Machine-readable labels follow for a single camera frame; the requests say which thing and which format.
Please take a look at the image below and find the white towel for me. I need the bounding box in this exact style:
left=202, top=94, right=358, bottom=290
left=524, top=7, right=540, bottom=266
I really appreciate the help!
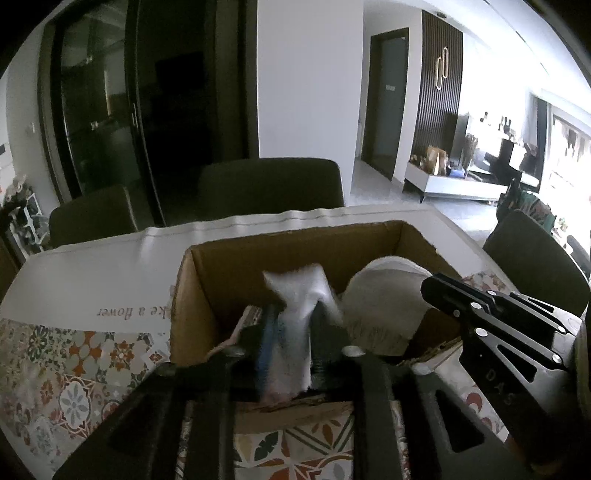
left=341, top=256, right=431, bottom=356

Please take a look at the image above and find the white cloth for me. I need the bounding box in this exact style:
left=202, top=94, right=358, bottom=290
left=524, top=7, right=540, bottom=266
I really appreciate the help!
left=257, top=264, right=342, bottom=405

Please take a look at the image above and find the dark green right chair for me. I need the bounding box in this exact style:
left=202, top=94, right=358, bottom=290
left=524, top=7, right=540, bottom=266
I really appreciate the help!
left=483, top=211, right=590, bottom=316

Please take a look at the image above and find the white low tv cabinet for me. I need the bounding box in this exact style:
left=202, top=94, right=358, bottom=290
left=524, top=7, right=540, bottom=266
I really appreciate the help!
left=405, top=163, right=508, bottom=202

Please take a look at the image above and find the patterned floral table runner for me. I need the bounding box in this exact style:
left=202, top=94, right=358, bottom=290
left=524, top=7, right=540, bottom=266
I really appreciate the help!
left=0, top=269, right=523, bottom=480

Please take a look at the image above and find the brown cardboard box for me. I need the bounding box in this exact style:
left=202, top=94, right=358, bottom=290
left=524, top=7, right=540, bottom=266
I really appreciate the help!
left=170, top=220, right=458, bottom=436

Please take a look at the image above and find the dark left chair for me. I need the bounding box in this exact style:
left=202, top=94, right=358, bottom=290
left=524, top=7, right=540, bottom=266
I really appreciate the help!
left=49, top=185, right=138, bottom=248

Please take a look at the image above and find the dark chair behind table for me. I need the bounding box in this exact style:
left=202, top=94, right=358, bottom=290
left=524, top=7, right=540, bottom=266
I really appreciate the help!
left=197, top=158, right=345, bottom=220

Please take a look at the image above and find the shoe rack with items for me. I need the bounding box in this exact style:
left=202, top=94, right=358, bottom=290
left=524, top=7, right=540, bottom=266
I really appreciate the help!
left=1, top=175, right=50, bottom=267

